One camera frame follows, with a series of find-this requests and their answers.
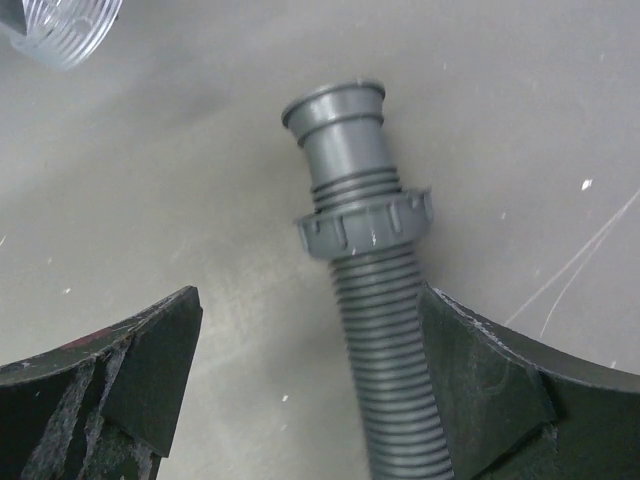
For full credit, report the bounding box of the grey corrugated hose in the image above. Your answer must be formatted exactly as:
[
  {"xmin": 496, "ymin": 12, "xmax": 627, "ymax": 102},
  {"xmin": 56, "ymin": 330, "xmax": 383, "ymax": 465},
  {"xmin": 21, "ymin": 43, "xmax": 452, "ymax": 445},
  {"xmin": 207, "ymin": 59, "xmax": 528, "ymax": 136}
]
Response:
[{"xmin": 279, "ymin": 79, "xmax": 456, "ymax": 480}]

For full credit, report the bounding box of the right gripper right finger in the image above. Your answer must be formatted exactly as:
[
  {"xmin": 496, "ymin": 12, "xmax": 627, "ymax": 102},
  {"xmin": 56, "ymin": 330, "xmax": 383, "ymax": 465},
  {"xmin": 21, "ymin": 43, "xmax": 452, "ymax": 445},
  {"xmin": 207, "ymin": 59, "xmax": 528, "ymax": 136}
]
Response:
[{"xmin": 419, "ymin": 287, "xmax": 639, "ymax": 480}]

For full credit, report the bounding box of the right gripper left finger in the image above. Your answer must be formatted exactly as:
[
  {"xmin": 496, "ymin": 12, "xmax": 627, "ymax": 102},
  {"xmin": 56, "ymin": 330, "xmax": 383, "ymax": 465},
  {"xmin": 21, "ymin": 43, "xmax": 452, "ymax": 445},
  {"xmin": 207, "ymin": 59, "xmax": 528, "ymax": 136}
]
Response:
[{"xmin": 1, "ymin": 286, "xmax": 203, "ymax": 479}]

